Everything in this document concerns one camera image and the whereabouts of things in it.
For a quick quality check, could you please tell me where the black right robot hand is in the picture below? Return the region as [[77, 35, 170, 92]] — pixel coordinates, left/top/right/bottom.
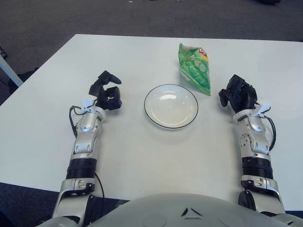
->
[[218, 74, 258, 114]]

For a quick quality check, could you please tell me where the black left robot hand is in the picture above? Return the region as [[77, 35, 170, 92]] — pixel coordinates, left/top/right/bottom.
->
[[89, 70, 123, 111]]

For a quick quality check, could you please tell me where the green chips snack bag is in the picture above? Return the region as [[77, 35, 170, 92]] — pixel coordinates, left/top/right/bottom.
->
[[178, 43, 212, 97]]

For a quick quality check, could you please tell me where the white plate with black rim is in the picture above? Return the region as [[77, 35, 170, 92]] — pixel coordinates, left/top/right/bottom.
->
[[144, 84, 199, 130]]

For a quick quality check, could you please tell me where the white table leg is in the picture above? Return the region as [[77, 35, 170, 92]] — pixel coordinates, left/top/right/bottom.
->
[[0, 55, 24, 87]]

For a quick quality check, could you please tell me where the grey robot torso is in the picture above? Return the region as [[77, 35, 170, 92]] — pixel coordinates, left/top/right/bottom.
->
[[39, 192, 303, 227]]

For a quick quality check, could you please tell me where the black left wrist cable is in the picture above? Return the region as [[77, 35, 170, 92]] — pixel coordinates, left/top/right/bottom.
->
[[69, 105, 81, 138]]

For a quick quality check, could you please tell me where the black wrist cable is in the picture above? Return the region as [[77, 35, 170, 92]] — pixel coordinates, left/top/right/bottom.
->
[[69, 105, 81, 138], [257, 117, 276, 148]]

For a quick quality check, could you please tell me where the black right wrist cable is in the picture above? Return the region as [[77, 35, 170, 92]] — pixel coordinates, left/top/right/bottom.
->
[[257, 117, 276, 148]]

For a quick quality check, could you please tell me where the thin black left elbow cable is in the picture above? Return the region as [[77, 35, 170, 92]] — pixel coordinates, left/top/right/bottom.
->
[[94, 174, 105, 198]]

